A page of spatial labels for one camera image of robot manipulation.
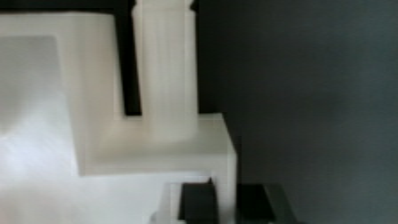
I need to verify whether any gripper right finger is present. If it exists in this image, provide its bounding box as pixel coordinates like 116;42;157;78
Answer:
236;184;297;224

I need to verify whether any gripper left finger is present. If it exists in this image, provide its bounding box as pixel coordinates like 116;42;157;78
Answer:
178;182;219;224

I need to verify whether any white chair seat piece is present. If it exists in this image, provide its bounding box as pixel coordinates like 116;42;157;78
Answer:
0;0;236;224

